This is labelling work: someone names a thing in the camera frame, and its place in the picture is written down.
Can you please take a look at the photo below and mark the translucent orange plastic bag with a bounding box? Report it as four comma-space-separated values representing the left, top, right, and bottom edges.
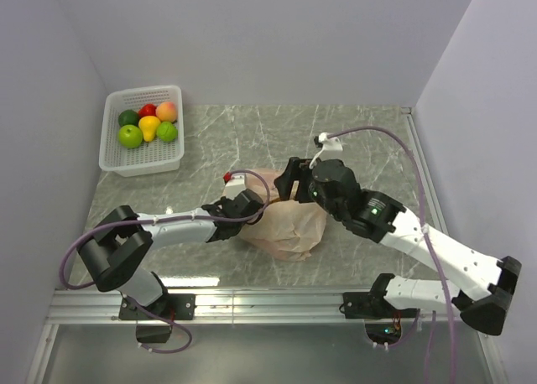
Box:
238, 169, 327, 262

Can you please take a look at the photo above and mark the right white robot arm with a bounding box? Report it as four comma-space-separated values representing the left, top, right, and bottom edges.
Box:
274, 157, 521, 336

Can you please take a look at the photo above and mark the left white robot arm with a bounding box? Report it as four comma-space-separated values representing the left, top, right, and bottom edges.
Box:
77, 189, 263, 319

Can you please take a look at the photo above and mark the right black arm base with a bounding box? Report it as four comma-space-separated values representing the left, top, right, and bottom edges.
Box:
339, 292, 402, 347

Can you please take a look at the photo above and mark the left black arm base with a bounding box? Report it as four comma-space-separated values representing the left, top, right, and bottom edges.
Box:
117, 293, 196, 354

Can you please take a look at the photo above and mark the light green round fruit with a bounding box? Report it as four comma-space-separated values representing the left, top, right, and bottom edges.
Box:
156, 122, 178, 143

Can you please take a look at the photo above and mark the peach fruit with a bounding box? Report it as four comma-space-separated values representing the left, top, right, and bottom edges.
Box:
155, 101, 178, 123

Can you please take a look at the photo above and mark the red fruit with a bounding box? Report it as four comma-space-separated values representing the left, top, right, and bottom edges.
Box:
138, 103, 157, 118

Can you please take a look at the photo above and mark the dark green fruit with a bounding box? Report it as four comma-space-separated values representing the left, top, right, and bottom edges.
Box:
117, 109, 139, 127

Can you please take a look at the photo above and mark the white perforated plastic basket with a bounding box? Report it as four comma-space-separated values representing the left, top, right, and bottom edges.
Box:
98, 85, 185, 177

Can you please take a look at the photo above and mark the yellow pear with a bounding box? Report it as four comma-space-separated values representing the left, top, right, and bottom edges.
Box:
138, 116, 161, 143

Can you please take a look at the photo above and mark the green apple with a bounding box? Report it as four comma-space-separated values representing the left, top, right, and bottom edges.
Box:
117, 124, 143, 149

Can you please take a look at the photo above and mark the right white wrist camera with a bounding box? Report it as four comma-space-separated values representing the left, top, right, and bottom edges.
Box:
309, 132, 343, 169

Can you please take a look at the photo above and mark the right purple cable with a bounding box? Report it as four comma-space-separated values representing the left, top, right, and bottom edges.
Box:
326, 126, 461, 384

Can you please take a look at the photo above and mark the purple cable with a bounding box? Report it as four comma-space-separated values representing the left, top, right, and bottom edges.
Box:
60, 169, 272, 355
326, 126, 461, 384

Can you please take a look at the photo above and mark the aluminium mounting rail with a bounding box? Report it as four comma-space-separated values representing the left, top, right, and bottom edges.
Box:
24, 287, 490, 384

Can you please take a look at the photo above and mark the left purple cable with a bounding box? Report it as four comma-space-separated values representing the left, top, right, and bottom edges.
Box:
60, 169, 272, 355

